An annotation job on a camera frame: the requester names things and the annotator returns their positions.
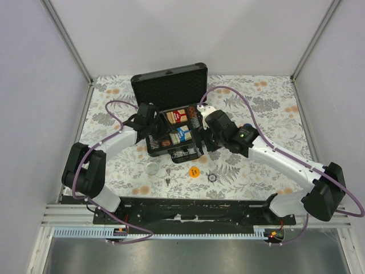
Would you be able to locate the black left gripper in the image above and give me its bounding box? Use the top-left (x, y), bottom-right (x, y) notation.
top-left (147, 112), bottom-right (178, 144)

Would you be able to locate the red playing card deck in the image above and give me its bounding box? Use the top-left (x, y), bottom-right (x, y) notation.
top-left (166, 109), bottom-right (188, 124)

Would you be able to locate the blue playing card deck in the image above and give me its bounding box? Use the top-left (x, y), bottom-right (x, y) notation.
top-left (169, 126), bottom-right (192, 145)

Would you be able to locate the black poker set case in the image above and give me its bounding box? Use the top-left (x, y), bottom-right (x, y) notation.
top-left (131, 62), bottom-right (208, 163)

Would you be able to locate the clear dealer button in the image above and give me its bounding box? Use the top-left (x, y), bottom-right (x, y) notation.
top-left (145, 162), bottom-right (160, 176)

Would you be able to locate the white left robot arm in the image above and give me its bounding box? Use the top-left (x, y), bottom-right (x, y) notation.
top-left (61, 103), bottom-right (177, 224)

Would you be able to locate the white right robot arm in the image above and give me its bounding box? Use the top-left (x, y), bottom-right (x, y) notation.
top-left (197, 106), bottom-right (346, 225)

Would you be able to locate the green chip row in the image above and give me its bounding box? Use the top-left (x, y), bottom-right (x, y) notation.
top-left (161, 139), bottom-right (171, 147)

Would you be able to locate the blue tan chip row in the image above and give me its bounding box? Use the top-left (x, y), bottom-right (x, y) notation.
top-left (149, 135), bottom-right (160, 151)

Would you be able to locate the orange black chip row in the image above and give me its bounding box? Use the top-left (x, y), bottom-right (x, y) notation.
top-left (187, 106), bottom-right (201, 128)

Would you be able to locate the orange big blind button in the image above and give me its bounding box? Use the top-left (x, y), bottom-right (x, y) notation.
top-left (189, 167), bottom-right (200, 178)

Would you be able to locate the blue small blind button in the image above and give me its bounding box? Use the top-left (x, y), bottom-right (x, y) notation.
top-left (243, 123), bottom-right (252, 129)

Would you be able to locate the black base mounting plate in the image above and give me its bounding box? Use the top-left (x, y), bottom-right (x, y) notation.
top-left (92, 195), bottom-right (297, 228)

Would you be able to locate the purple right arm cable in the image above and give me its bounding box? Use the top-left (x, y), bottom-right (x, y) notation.
top-left (199, 85), bottom-right (365, 246)

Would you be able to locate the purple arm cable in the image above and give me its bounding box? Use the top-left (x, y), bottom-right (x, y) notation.
top-left (199, 85), bottom-right (365, 246)
top-left (71, 99), bottom-right (156, 246)

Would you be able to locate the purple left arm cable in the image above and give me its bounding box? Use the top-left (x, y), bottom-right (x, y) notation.
top-left (71, 99), bottom-right (156, 246)

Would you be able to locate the slotted cable duct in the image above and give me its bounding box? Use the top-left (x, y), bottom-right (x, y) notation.
top-left (53, 227), bottom-right (268, 240)

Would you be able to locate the left aluminium frame post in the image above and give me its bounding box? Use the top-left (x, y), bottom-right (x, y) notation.
top-left (40, 0), bottom-right (94, 85)

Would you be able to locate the aluminium frame post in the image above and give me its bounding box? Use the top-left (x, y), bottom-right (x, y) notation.
top-left (290, 0), bottom-right (344, 82)
top-left (40, 0), bottom-right (94, 85)

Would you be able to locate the right aluminium frame post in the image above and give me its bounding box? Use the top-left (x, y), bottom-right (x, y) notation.
top-left (290, 0), bottom-right (344, 82)

